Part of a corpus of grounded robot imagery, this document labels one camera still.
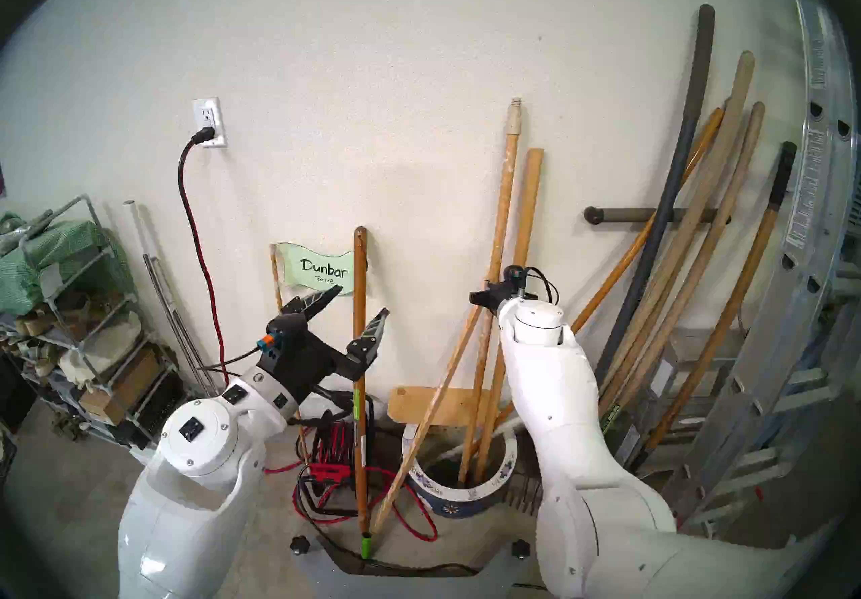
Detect light wooden board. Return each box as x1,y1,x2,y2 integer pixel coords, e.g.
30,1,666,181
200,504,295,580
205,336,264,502
388,386,502,428

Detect paint-spattered pole with threaded tip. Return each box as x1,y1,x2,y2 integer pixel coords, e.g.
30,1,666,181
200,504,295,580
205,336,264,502
457,97,524,485

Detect red extension cord reel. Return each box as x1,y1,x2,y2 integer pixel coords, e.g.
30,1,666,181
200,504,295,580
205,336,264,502
293,416,439,543

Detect black floor cable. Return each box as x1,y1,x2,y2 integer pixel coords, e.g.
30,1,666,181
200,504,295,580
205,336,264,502
296,470,485,575

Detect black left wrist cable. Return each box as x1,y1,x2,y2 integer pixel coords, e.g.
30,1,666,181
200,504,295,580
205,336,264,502
198,345,270,380

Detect green checkered cloth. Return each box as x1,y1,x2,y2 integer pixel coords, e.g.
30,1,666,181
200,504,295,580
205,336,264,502
0,211,128,316

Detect plain light wooden dowel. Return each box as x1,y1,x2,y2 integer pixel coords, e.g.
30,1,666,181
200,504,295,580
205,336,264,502
474,148,544,483

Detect thick pale wooden handle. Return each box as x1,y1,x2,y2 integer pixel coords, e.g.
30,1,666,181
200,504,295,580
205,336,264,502
597,51,755,413

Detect grey foam-grip long handle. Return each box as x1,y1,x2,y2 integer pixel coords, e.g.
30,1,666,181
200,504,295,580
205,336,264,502
594,4,716,386

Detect brown cardboard box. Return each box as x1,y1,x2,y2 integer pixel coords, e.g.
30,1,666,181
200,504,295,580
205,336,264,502
77,347,162,427

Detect silver glitter shoe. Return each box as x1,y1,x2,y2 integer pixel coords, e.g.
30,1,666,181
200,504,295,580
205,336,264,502
0,209,54,255

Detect brown handle with black grip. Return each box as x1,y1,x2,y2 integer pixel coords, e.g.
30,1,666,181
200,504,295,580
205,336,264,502
642,141,798,454

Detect white pipe and metal rods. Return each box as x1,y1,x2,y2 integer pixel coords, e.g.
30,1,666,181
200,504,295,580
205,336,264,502
122,201,216,397

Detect Dunbar Drive flag sign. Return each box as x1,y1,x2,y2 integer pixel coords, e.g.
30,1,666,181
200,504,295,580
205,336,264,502
269,242,356,465

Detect white wall outlet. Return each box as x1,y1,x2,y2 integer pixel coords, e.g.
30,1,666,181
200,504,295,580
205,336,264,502
192,97,228,149

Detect brown handle with green tip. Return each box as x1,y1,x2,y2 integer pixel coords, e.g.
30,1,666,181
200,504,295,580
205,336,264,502
353,226,372,559

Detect cork wedge sandal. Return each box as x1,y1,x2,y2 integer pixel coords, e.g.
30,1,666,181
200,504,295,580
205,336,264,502
7,303,46,337

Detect aluminium extension ladder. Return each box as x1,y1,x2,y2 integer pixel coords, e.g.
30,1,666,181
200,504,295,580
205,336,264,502
673,0,861,538

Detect grey metal shoe rack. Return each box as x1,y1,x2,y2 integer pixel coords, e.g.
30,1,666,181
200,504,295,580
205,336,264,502
0,194,182,467

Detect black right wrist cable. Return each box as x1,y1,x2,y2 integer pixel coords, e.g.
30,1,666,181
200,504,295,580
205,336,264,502
526,266,559,306

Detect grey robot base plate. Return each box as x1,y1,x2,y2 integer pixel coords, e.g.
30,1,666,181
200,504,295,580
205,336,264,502
293,537,539,599

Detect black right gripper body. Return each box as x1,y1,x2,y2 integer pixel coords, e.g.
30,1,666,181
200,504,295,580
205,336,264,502
496,282,539,317

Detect black and red power cord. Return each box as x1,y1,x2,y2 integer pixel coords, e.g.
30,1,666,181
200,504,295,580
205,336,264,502
177,127,231,390

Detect white strappy sandal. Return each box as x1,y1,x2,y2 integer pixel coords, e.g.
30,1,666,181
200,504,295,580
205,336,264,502
10,337,56,378

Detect blue floral ceramic pot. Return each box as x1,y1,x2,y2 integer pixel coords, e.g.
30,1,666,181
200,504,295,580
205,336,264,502
402,426,519,519

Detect metal garden rake head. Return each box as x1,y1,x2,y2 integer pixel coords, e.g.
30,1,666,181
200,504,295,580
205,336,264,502
504,475,540,512

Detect thin square wooden stick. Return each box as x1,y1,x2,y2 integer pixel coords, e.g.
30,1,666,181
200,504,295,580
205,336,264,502
369,282,488,536

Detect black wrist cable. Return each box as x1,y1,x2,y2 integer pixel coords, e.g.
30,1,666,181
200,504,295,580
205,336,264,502
198,345,270,380
526,266,559,306

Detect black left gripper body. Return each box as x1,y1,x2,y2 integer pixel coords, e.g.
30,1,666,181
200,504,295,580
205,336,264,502
259,334,368,407

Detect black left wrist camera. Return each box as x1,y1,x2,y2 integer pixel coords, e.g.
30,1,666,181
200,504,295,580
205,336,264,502
266,314,313,356

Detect thin metal rod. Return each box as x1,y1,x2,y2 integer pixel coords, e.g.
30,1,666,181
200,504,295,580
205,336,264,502
143,255,209,397

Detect cream fabric bag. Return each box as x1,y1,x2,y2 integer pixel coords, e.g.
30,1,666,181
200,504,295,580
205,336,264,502
57,312,143,386

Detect black shoe box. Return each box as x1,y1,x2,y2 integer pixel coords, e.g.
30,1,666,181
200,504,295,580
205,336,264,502
108,376,182,450

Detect tan strappy sandal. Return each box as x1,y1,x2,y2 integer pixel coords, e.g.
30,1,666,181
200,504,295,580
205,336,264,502
40,411,83,444
55,290,118,327

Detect grey metal step stool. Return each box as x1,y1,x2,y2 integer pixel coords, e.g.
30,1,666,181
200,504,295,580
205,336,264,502
646,329,747,471

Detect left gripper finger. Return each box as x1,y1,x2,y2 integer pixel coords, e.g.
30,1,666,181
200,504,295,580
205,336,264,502
345,307,391,365
280,285,343,318

